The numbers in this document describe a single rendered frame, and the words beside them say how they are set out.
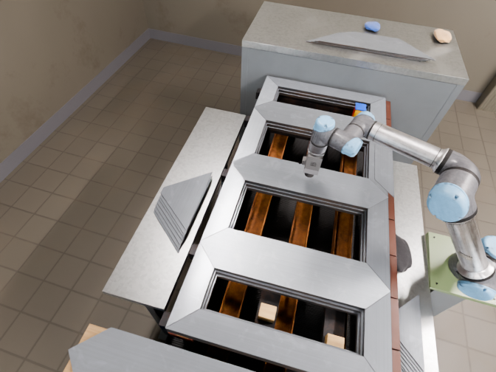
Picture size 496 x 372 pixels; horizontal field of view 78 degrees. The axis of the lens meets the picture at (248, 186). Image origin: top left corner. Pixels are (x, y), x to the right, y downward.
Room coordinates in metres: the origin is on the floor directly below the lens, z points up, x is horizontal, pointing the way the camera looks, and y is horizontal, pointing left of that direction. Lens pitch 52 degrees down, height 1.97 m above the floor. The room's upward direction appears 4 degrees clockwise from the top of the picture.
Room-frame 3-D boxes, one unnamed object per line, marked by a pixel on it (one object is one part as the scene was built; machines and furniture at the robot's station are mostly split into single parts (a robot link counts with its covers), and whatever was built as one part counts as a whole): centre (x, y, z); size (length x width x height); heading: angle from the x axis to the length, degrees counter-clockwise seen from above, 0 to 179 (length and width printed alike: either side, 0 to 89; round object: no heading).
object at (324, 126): (0.93, -0.28, 1.16); 0.09 x 0.08 x 0.11; 54
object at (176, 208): (0.81, 0.32, 0.77); 0.45 x 0.20 x 0.04; 168
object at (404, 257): (0.68, -0.72, 0.69); 0.20 x 0.10 x 0.03; 175
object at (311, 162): (0.94, -0.27, 1.01); 0.10 x 0.09 x 0.16; 79
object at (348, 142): (0.89, -0.37, 1.16); 0.11 x 0.11 x 0.08; 54
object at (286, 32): (2.00, -0.60, 1.03); 1.30 x 0.60 x 0.04; 78
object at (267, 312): (0.34, -0.10, 0.79); 0.06 x 0.05 x 0.04; 78
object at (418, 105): (1.73, -0.54, 0.50); 1.30 x 0.04 x 1.01; 78
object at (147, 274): (0.95, 0.29, 0.73); 1.20 x 0.26 x 0.03; 168
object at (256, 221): (0.98, -0.09, 0.70); 1.66 x 0.08 x 0.05; 168
